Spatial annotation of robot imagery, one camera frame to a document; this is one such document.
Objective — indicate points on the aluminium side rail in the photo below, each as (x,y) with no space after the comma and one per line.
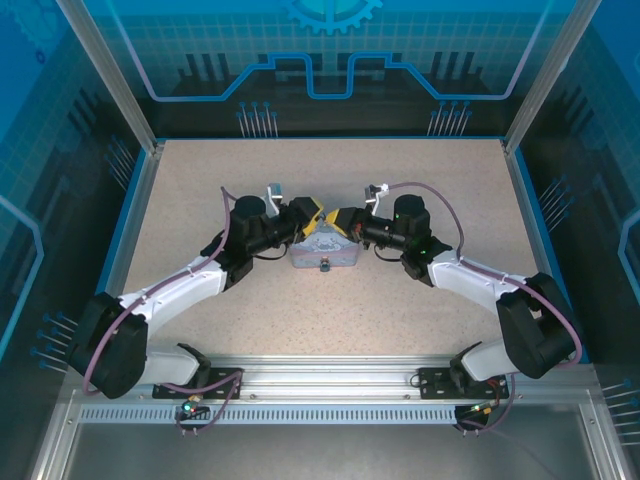
(522,200)
(139,200)

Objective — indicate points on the aluminium frame post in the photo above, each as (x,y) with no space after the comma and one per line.
(107,75)
(550,75)

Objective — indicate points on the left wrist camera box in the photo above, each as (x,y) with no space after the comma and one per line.
(275,195)

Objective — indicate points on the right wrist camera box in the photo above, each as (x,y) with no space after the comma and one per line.
(376,194)

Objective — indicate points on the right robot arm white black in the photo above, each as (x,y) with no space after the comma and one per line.
(480,285)

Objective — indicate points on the small connector with green light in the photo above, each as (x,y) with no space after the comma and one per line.
(482,409)
(190,407)

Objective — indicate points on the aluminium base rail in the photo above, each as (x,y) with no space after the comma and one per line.
(325,375)

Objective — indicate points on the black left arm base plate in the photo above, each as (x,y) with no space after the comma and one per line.
(167,392)

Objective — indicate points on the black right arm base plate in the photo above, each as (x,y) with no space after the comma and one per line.
(432,382)

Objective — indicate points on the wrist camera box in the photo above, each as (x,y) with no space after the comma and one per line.
(376,194)
(275,195)

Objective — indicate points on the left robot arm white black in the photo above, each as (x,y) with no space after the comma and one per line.
(165,295)

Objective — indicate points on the blue cartoon tin box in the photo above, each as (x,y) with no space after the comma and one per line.
(325,247)

